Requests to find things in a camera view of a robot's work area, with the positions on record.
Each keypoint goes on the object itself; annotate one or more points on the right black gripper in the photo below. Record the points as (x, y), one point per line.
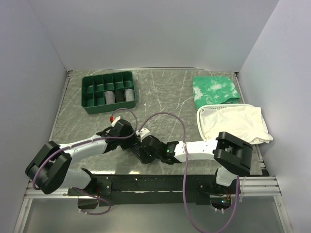
(146, 158)

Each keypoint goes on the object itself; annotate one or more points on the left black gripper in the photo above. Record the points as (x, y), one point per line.
(129, 142)

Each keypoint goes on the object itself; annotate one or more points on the navy striped underwear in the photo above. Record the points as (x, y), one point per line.
(135, 149)

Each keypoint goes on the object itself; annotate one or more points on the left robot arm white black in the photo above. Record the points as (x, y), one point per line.
(50, 169)

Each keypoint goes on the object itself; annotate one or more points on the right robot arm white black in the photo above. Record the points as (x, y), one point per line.
(233, 154)

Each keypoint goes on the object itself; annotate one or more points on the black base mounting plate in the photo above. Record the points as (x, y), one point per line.
(111, 190)

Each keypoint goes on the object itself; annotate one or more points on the green compartment organizer tray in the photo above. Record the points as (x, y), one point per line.
(93, 88)

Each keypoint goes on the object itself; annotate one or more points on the green white tie-dye cloth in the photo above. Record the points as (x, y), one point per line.
(214, 90)

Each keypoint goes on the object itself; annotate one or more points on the white perforated laundry basket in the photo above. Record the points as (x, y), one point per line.
(230, 118)

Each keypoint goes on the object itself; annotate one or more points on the white cloth in basket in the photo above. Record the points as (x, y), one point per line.
(259, 133)

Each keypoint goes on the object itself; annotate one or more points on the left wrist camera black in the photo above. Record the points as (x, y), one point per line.
(121, 127)

